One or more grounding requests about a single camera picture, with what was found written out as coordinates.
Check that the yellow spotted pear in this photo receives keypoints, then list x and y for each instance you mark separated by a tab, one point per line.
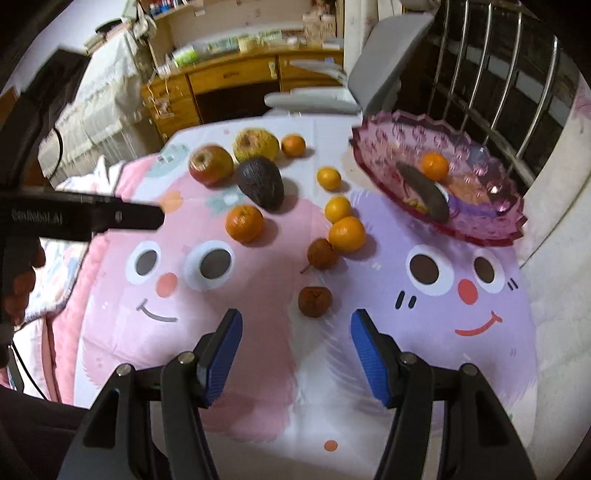
255	145

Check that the grey office chair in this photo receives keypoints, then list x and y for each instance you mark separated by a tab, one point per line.
383	60

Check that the person's left hand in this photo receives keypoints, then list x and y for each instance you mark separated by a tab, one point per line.
21	284

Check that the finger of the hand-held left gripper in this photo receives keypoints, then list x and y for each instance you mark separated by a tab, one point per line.
134	214

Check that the person's leg in dark pants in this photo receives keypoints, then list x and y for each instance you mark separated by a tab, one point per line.
27	424

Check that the wooden desk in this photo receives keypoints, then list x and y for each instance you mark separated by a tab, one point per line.
240	71

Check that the red apple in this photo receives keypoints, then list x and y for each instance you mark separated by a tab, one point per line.
211	165

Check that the pink patterned blanket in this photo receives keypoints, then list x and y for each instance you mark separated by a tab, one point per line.
60	277

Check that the dark avocado slice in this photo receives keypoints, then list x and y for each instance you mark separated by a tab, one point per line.
427	194

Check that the cartoon printed cloth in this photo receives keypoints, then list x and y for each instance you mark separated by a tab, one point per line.
277	392

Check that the small orange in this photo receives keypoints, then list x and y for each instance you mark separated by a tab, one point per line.
293	144

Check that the white lace curtain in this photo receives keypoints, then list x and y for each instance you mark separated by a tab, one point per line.
101	92

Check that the metal railing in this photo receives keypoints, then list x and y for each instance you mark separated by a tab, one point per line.
539	99

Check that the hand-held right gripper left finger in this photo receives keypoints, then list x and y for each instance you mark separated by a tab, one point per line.
226	355

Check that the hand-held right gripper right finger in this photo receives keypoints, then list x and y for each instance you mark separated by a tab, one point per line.
369	360

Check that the wooden model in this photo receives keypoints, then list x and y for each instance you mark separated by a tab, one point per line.
321	23

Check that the pink glass fruit plate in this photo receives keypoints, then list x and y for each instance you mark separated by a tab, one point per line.
392	147

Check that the brown wrinkled fruit with stem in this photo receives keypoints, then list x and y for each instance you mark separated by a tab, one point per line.
322	254

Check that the green white tissue pack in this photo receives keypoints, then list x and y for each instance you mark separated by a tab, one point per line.
187	55

